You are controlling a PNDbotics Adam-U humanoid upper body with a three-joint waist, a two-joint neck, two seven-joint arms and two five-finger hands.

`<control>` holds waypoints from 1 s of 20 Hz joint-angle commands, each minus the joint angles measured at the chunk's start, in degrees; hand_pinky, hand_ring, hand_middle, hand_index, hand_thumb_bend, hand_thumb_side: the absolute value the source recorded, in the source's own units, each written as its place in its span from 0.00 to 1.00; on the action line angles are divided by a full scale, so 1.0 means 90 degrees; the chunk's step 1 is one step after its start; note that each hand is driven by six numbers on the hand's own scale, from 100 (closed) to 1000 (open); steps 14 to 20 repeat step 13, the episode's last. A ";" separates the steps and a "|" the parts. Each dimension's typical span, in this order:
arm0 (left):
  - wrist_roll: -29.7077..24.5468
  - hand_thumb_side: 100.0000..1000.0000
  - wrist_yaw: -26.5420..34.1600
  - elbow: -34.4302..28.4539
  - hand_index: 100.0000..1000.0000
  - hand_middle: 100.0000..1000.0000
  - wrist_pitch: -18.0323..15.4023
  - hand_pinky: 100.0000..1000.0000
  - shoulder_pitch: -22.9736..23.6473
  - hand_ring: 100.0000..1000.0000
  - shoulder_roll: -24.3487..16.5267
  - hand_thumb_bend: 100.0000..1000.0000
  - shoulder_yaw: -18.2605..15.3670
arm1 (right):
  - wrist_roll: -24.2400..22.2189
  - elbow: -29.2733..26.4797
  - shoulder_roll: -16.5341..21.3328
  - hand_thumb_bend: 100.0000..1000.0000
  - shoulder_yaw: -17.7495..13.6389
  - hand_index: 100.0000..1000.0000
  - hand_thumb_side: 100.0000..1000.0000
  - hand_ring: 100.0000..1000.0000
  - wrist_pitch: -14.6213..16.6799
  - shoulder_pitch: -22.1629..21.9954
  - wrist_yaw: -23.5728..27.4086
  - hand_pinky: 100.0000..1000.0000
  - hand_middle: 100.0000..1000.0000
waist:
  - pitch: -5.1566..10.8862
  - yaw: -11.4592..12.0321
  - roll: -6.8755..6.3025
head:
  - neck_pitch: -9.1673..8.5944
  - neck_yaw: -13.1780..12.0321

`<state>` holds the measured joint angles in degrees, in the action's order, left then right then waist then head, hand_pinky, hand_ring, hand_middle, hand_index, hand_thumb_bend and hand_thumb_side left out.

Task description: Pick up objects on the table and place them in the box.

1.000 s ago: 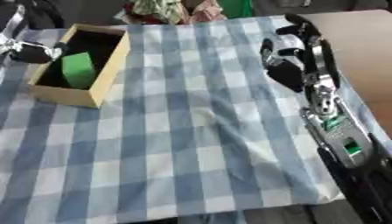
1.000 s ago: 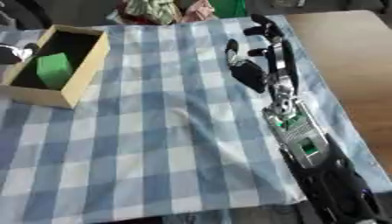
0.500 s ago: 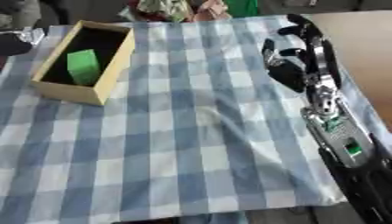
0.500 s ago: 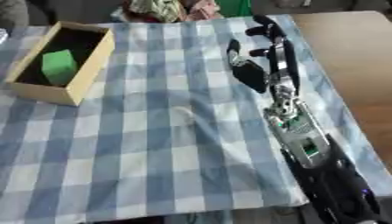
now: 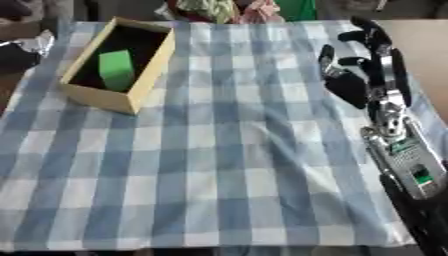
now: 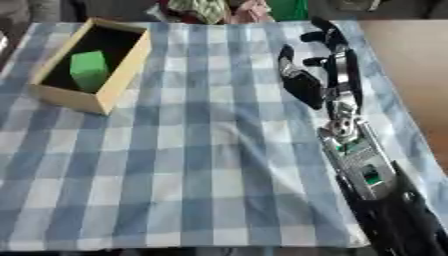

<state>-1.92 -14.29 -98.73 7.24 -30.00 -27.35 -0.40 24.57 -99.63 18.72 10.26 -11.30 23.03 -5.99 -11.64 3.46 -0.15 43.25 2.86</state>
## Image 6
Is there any green block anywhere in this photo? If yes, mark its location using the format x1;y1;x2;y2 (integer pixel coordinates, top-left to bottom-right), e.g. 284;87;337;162
68;50;111;94

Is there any green white patterned cloth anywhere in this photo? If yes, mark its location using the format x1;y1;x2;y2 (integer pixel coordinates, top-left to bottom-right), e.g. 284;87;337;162
166;0;231;25

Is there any green bag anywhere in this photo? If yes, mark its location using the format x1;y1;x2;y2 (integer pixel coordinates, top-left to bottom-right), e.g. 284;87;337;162
266;0;310;22

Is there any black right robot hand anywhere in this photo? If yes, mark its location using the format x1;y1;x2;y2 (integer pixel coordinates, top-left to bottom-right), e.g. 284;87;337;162
276;16;366;118

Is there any pink cloth bundle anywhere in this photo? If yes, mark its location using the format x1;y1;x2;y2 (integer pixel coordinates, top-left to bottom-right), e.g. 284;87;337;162
227;0;275;24

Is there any tan cardboard box black inside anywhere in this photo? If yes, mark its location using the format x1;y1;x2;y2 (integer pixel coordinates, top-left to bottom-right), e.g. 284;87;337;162
26;17;154;115

